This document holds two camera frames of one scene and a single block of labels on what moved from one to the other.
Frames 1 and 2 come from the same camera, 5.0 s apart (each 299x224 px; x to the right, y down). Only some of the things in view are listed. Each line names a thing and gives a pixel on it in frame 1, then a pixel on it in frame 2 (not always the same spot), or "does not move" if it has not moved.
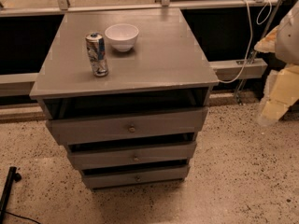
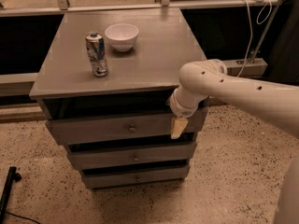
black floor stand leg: x=12 y=175 does not move
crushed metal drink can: x=96 y=49 does not move
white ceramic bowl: x=121 y=36 does not move
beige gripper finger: x=281 y=90 → x=184 y=105
